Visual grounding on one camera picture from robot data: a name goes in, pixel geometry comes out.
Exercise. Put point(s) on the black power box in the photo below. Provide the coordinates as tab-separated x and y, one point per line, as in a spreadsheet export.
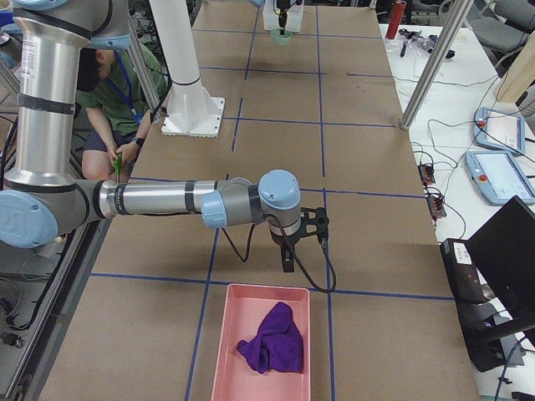
463	277

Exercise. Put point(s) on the seated person green shirt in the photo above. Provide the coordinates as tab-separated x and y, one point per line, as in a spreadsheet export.
109	89

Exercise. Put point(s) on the teach pendant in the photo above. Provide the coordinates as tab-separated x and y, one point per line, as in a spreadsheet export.
497	130
498	177

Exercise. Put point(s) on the purple cloth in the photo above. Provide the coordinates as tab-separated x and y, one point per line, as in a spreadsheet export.
278	344

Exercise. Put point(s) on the red cylinder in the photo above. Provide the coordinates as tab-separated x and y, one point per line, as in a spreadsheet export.
396	16

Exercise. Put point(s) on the light green bowl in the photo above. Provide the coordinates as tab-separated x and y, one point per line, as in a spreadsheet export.
280	36

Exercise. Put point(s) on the near teach pendant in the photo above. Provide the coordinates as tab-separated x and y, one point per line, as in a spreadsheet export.
498	177

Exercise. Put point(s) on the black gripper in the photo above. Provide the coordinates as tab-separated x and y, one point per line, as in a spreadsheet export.
283	9
281	241

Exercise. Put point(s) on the far teach pendant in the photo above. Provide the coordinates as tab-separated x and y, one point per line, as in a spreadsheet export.
497	130

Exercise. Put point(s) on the pink plastic bin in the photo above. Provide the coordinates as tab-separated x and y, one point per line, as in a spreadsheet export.
246	306

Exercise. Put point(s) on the aluminium frame post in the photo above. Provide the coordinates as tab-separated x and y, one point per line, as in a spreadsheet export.
446	37

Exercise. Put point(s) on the black monitor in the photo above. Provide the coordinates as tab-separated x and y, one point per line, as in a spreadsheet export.
503	252

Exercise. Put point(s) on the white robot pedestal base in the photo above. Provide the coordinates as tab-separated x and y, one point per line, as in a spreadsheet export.
191	110

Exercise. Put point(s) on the clear plastic bin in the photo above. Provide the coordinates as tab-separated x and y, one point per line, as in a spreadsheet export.
288	16

